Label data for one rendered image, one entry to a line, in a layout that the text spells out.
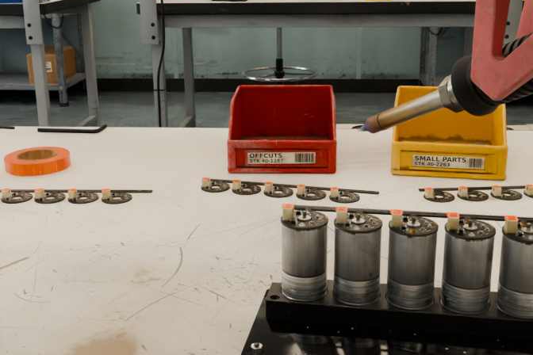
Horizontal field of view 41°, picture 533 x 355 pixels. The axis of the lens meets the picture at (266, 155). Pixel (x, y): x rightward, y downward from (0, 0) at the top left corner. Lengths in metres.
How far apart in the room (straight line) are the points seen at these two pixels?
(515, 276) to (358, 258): 0.08
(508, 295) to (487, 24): 0.16
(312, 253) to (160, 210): 0.22
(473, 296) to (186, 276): 0.18
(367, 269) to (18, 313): 0.20
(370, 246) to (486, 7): 0.15
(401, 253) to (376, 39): 4.42
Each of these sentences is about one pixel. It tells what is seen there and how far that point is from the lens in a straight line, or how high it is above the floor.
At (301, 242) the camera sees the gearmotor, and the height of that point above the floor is 0.80.
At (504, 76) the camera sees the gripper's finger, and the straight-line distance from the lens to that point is 0.27.
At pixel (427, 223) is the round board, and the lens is 0.38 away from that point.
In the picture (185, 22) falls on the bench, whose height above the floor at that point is 0.67.
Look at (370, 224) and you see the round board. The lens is 0.37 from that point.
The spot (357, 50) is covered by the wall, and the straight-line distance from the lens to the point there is 4.78.
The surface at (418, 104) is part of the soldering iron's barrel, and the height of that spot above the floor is 0.88.
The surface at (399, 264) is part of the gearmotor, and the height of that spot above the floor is 0.79.
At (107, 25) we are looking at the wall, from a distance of 4.97.
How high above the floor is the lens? 0.95
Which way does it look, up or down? 16 degrees down
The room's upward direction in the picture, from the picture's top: 1 degrees counter-clockwise
